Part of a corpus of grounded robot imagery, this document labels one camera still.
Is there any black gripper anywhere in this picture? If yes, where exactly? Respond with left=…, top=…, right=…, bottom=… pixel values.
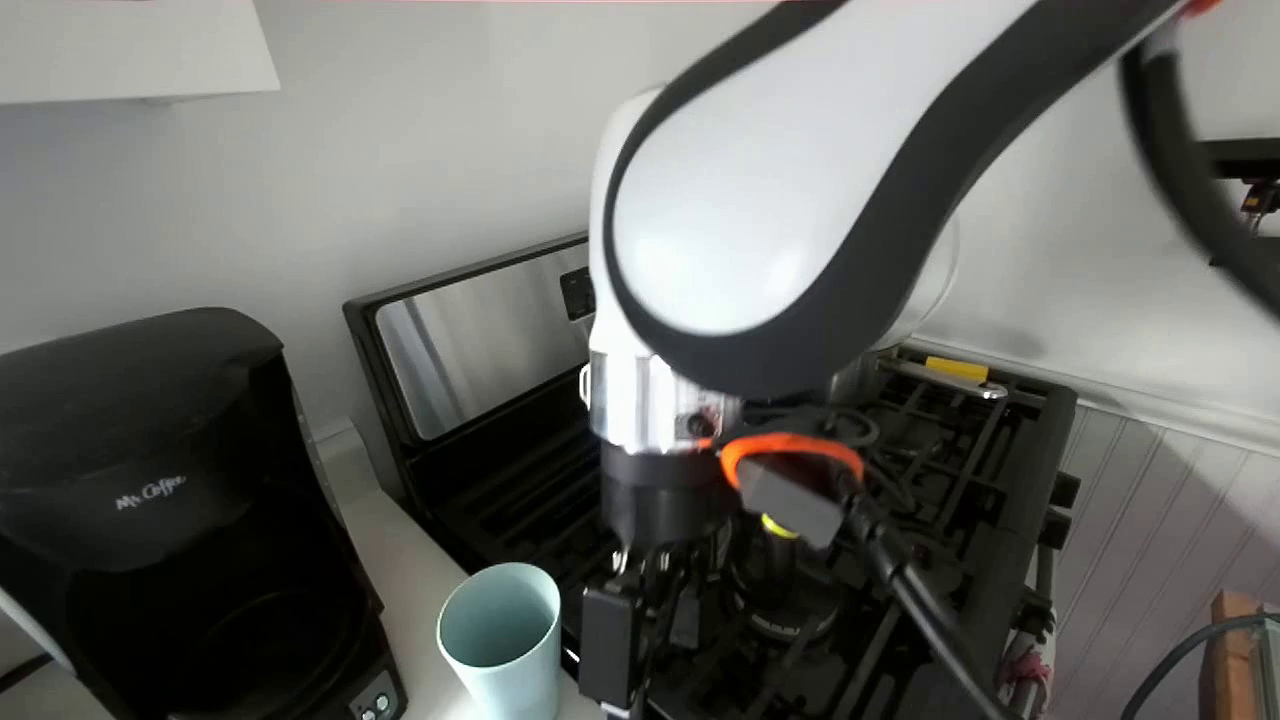
left=594, top=442, right=735, bottom=579

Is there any light blue cup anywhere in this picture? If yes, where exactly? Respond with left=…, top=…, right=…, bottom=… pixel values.
left=431, top=554, right=569, bottom=720

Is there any yellow rectangular block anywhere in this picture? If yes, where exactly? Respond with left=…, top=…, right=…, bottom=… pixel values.
left=919, top=350, right=997, bottom=388

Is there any white towel black red print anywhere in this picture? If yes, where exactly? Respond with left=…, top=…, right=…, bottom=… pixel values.
left=1005, top=619, right=1072, bottom=699

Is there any black coffee maker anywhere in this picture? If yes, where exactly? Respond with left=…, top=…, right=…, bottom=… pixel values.
left=0, top=302, right=412, bottom=720

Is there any orange cable strap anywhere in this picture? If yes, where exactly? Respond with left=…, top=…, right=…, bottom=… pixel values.
left=710, top=428, right=870, bottom=493

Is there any green cable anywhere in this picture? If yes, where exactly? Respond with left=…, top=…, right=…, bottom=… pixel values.
left=1115, top=608, right=1280, bottom=720

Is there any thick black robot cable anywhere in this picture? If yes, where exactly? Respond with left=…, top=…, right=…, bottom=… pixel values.
left=1115, top=8, right=1280, bottom=329

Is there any white wall cabinet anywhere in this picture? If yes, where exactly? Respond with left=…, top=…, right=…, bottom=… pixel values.
left=0, top=0, right=286, bottom=108

